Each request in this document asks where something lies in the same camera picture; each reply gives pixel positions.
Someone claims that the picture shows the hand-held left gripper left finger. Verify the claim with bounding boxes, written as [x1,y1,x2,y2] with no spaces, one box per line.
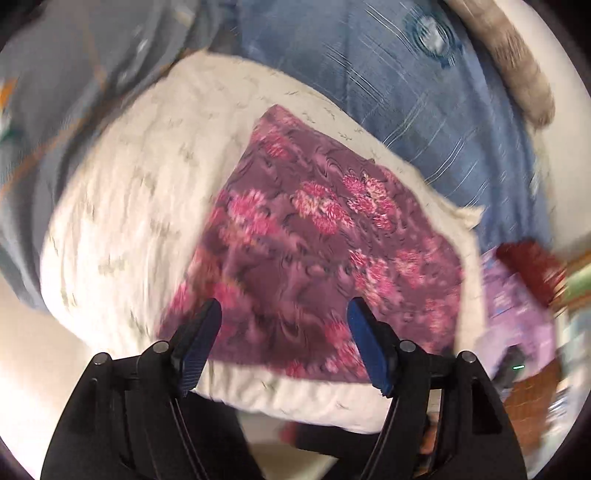
[41,298,259,480]

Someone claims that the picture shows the cream embroidered blanket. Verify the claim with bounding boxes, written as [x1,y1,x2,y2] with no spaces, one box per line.
[39,50,485,435]

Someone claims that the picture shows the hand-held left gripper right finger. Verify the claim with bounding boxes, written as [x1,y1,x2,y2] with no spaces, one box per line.
[346,297,528,480]

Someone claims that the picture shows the blue striped bedsheet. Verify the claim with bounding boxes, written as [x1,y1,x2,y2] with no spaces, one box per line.
[210,0,555,252]

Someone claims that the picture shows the pink floral cloth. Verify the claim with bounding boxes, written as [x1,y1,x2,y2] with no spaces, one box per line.
[157,104,465,385]

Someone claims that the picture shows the brown woven object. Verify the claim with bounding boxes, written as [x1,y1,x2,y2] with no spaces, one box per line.
[501,362,566,446]

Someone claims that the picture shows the dark red cloth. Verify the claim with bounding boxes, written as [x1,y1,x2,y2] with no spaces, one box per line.
[496,241,570,306]

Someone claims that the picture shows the grey cloth with orange stripe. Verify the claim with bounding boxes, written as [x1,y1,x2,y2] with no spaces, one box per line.
[0,0,241,310]

